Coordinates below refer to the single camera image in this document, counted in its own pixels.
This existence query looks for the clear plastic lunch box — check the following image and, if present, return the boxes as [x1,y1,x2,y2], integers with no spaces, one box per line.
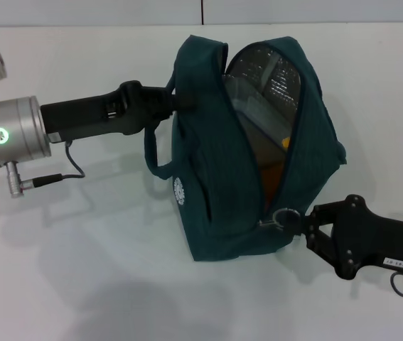
[222,74,293,148]

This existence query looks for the dark teal insulated lunch bag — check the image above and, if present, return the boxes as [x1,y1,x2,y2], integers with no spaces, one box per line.
[144,34,348,263]

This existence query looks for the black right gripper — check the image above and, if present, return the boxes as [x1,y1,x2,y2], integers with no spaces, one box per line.
[279,194,403,289]

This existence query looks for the yellow toy banana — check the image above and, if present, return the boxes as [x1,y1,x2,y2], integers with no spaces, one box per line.
[260,136,291,205]

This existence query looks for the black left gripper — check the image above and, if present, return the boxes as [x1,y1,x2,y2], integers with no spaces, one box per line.
[40,80,197,144]

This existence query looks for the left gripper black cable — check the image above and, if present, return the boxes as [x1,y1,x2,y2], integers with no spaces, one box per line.
[4,140,87,198]

